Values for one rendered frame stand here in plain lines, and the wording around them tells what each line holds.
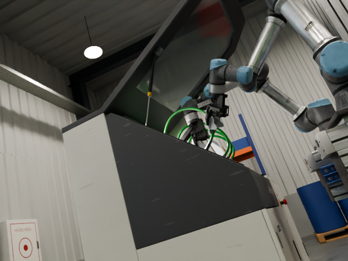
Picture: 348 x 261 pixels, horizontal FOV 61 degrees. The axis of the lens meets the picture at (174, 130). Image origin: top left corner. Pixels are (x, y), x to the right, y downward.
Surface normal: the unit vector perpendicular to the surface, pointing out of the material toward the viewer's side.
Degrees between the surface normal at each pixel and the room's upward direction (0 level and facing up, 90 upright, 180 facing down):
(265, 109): 90
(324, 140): 90
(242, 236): 90
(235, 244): 90
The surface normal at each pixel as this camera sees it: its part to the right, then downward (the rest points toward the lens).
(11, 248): 0.90, -0.37
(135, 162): -0.40, -0.21
